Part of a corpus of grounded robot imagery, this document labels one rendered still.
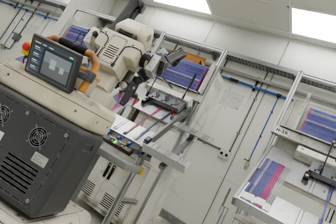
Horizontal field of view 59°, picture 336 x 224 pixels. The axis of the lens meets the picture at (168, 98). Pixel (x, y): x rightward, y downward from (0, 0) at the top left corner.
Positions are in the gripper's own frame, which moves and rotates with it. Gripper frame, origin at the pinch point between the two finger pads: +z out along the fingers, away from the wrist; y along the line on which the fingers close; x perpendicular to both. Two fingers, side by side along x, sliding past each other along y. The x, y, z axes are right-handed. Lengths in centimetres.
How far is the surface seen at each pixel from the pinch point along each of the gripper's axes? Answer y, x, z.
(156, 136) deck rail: -39, -25, 21
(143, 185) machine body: -50, -27, 65
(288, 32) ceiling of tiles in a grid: -197, -184, -137
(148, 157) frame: -52, -52, 51
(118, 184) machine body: -33, -37, 76
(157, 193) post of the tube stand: -49, 6, 50
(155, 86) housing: -37, -86, -7
